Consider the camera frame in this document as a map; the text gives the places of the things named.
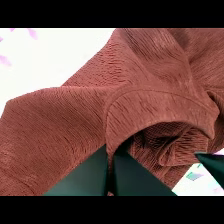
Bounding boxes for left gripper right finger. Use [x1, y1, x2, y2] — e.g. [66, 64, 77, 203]
[112, 139, 178, 197]

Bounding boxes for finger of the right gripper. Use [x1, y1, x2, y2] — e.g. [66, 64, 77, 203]
[194, 151, 224, 190]

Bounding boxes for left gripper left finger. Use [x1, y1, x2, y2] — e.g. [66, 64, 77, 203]
[43, 144, 110, 197]

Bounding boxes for red-brown long-sleeved shirt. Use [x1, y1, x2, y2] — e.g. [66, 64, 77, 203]
[0, 28, 224, 197]

